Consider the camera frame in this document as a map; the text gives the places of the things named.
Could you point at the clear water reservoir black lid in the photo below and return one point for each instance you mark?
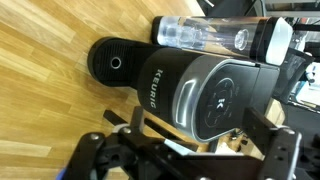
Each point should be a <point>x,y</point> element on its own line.
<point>206,36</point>

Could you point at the long flat cardboard box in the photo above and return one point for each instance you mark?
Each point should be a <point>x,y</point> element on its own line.
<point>275,113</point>

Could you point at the black riser stand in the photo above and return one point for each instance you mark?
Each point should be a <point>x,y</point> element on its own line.
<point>156,130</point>

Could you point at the white whiteboard panel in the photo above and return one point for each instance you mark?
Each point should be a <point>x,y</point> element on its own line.
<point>178,146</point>

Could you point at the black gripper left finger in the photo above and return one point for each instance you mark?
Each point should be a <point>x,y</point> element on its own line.
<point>100,153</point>

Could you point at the black Keurig coffee maker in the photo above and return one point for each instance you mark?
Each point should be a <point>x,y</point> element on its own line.
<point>166,76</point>

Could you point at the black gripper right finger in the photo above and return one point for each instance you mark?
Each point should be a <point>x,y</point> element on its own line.
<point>280,150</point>

